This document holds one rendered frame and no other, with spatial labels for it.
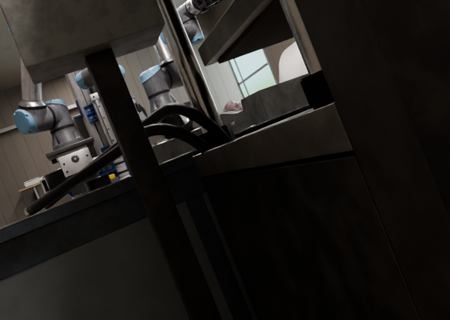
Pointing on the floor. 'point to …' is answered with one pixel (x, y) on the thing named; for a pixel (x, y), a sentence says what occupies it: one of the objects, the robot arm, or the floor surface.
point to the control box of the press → (108, 91)
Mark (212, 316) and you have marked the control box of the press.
